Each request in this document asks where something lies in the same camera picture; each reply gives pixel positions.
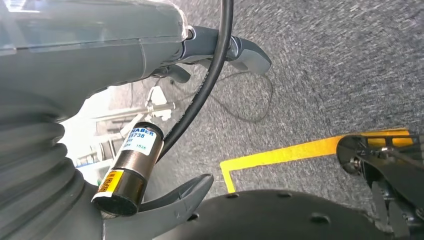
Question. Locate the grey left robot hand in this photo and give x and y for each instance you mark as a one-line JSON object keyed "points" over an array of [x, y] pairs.
{"points": [[82, 49]]}

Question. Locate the ribbed grey left arm sleeve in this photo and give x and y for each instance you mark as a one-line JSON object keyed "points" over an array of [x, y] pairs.
{"points": [[30, 159]]}

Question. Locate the yellow floor tape line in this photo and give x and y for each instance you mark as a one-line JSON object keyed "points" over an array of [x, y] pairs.
{"points": [[281, 154]]}

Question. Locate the black perforated robot cover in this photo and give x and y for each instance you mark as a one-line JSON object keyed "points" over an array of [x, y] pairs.
{"points": [[281, 218]]}

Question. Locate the black robot leg mechanism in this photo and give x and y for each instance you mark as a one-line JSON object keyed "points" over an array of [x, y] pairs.
{"points": [[397, 172]]}

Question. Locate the grey metal bar frame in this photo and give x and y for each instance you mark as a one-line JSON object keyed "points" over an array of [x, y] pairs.
{"points": [[132, 111]]}

